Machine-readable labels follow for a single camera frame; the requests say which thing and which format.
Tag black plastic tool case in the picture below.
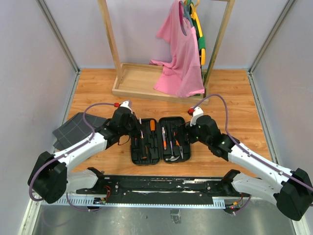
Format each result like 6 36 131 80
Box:
130 117 191 165

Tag pink t-shirt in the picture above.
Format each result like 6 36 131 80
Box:
150 0 205 97

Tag grey cable duct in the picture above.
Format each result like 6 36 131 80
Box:
55 197 225 209

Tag dark grey folded cloth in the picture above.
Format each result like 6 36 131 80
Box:
53 112 92 150

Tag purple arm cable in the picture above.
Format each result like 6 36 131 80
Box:
192 94 313 216
28 102 120 212

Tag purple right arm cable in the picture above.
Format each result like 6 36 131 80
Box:
192 94 313 216

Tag orange black pliers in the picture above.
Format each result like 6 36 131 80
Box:
174 132 184 159

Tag silver orange utility knife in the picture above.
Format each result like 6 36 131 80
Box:
162 127 167 150

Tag wooden clothes rack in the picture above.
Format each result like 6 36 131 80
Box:
98 0 235 103

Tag green yellow hangers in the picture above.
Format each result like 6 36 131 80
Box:
183 0 206 80

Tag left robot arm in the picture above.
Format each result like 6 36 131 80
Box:
27 100 140 204

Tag claw hammer black grip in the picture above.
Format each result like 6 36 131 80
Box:
164 141 181 163

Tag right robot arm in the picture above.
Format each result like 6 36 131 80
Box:
176 107 313 221

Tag right aluminium frame post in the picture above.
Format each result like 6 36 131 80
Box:
248 0 298 74

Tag orange grid handle tool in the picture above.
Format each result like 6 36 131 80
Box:
149 119 157 147

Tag aluminium frame post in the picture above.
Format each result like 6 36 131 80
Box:
248 0 298 74
35 0 80 73

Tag left aluminium frame post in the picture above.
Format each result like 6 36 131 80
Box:
35 0 80 73

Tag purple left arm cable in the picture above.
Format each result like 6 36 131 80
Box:
28 102 120 212

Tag black orange screwdriver handle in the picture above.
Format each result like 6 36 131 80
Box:
138 117 149 160

